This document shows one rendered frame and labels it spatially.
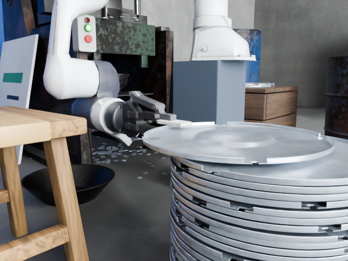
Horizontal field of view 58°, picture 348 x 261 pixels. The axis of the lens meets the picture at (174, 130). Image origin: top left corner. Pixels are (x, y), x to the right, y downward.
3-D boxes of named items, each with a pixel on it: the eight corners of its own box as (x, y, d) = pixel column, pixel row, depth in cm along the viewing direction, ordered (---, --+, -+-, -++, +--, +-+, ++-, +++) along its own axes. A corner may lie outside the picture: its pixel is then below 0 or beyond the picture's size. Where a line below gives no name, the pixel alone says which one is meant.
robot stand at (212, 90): (241, 186, 116) (246, 61, 109) (214, 201, 103) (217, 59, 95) (201, 176, 128) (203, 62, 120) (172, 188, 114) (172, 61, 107)
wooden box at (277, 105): (294, 155, 162) (299, 86, 156) (261, 172, 133) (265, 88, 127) (226, 144, 188) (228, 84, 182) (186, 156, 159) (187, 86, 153)
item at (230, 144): (291, 125, 65) (291, 121, 65) (381, 164, 36) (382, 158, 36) (149, 125, 65) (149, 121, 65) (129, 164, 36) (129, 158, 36)
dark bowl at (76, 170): (133, 196, 107) (132, 176, 106) (45, 225, 87) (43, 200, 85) (88, 176, 128) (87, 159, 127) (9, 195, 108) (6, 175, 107)
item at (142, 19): (147, 28, 165) (147, 16, 164) (66, 17, 134) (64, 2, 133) (115, 33, 186) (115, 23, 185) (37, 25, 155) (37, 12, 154)
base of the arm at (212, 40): (264, 61, 105) (266, 16, 103) (235, 59, 91) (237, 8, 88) (208, 62, 119) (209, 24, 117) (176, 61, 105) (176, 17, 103)
